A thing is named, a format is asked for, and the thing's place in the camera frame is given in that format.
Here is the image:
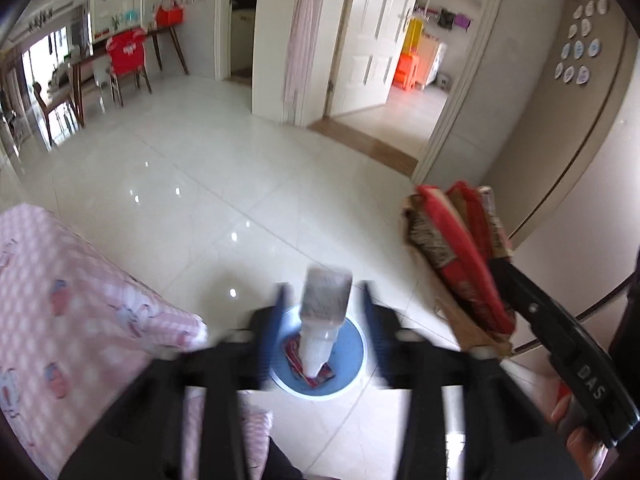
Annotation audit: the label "white panel door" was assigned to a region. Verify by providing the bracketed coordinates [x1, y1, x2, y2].
[327, 0, 427, 118]

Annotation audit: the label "red bag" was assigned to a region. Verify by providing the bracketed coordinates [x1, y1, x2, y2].
[155, 0, 185, 29]

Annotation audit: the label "tan paper wrapper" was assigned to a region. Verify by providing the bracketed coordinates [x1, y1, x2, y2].
[435, 285, 513, 359]

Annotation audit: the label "yellow cabinet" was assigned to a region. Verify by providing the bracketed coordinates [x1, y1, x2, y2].
[402, 19, 425, 58]

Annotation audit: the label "wooden chair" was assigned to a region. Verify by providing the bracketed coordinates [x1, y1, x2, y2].
[32, 82, 83, 147]

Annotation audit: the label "pink printed tablecloth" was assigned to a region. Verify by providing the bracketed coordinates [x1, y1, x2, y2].
[0, 202, 273, 480]

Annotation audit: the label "pink curtain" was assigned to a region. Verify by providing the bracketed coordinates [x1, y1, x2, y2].
[282, 0, 333, 127]

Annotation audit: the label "brown speckled snack packet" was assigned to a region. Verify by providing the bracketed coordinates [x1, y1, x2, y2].
[404, 195, 463, 273]

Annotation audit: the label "person's dark pants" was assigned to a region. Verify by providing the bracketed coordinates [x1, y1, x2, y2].
[247, 435, 306, 480]

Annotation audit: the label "group of round wall stickers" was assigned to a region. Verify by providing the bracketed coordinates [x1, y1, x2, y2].
[554, 0, 611, 86]

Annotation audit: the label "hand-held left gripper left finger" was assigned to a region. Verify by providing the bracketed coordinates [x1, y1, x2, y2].
[60, 282, 293, 480]

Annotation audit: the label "orange plastic stool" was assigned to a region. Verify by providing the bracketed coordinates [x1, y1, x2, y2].
[392, 52, 426, 92]

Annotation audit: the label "white dresser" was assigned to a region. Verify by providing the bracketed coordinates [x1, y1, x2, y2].
[417, 35, 447, 89]

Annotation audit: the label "red snack packet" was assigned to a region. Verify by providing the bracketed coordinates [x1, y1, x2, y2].
[415, 182, 518, 337]

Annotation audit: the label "white plastic bottle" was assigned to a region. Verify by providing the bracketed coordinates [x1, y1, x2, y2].
[298, 266, 353, 378]

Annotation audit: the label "chair with red cover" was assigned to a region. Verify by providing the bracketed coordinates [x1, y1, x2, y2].
[102, 30, 153, 108]

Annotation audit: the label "red wrapper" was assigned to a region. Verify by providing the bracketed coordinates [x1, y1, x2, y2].
[284, 340, 336, 388]

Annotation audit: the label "wooden dining table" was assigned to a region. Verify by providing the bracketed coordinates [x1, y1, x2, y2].
[70, 25, 189, 129]

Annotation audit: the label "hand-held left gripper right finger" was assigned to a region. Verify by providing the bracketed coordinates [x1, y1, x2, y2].
[362, 280, 586, 480]

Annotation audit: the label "person's right hand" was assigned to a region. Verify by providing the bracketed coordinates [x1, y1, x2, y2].
[549, 385, 612, 480]

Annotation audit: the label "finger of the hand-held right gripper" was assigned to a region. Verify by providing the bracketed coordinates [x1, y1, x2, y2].
[487, 257, 556, 321]

